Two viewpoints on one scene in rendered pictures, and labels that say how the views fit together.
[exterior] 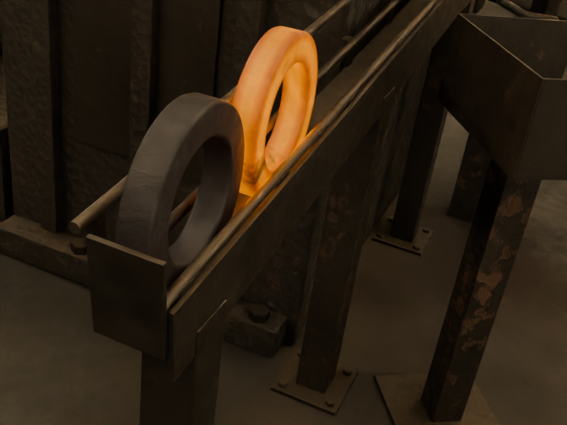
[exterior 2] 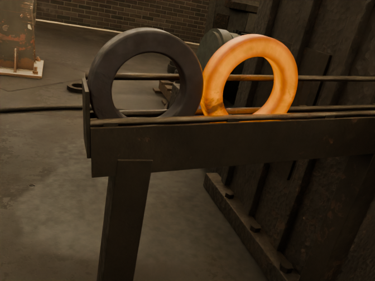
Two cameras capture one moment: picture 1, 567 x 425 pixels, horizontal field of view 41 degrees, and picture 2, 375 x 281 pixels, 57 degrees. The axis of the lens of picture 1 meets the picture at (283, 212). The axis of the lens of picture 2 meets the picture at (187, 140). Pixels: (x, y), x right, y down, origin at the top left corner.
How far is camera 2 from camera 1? 0.50 m
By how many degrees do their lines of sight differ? 42
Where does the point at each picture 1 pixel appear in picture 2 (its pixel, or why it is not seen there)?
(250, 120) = (210, 69)
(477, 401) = not seen: outside the picture
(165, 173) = (109, 47)
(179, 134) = (129, 33)
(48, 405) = (162, 244)
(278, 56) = (243, 40)
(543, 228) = not seen: outside the picture
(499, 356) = not seen: outside the picture
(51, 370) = (177, 233)
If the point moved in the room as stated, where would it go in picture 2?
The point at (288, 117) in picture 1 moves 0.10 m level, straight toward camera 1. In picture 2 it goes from (270, 102) to (235, 105)
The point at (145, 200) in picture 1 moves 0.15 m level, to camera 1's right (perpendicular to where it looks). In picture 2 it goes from (97, 58) to (153, 90)
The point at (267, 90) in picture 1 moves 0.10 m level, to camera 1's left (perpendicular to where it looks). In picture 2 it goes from (225, 54) to (186, 42)
